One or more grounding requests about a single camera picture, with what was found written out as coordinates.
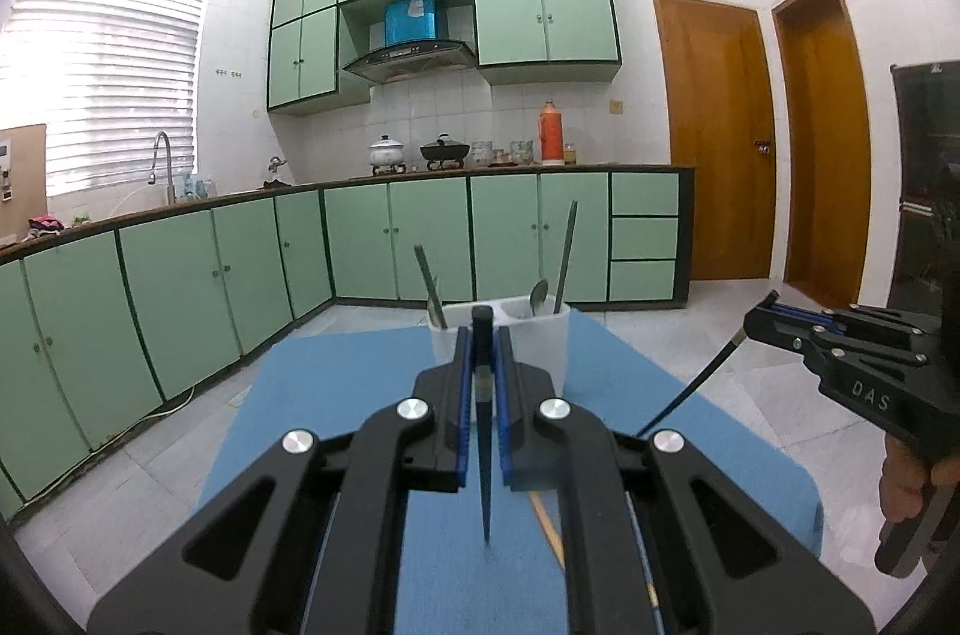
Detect black chopstick with silver band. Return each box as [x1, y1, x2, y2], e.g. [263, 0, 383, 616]
[636, 328, 747, 438]

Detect light wooden chopstick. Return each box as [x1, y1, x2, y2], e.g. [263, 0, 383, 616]
[529, 490, 662, 609]

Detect dark grey chopstick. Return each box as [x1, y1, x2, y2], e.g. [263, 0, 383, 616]
[553, 200, 579, 315]

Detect small steel spoon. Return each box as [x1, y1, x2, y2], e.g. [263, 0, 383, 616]
[529, 278, 548, 317]

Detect black chopstick with gold band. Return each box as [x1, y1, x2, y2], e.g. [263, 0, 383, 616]
[472, 305, 494, 543]

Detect green lower kitchen cabinets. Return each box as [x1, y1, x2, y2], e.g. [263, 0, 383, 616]
[2, 165, 695, 515]

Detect person's hand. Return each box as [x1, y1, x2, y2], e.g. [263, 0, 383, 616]
[878, 435, 960, 523]

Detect blue table mat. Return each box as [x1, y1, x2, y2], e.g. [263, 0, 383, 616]
[200, 314, 823, 633]

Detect brown wooden door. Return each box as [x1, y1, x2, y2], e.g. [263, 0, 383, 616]
[652, 0, 776, 281]
[773, 0, 871, 307]

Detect white double utensil holder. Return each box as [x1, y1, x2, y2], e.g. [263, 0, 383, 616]
[428, 294, 571, 395]

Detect dark glass cabinet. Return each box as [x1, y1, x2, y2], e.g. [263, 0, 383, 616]
[889, 60, 958, 315]

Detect orange thermos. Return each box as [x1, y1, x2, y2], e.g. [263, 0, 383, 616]
[537, 101, 565, 165]

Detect steel sink faucet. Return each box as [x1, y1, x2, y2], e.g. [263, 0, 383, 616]
[148, 130, 176, 206]

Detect black wok pot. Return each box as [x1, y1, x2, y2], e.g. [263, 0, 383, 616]
[420, 133, 470, 170]

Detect white cooking pot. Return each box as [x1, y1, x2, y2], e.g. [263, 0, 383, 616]
[370, 135, 407, 176]

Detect black range hood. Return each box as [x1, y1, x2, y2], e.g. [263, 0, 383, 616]
[345, 39, 477, 85]

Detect blue box above hood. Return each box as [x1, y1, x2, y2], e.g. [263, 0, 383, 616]
[384, 0, 446, 46]

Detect window blinds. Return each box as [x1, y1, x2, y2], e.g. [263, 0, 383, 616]
[2, 0, 205, 197]

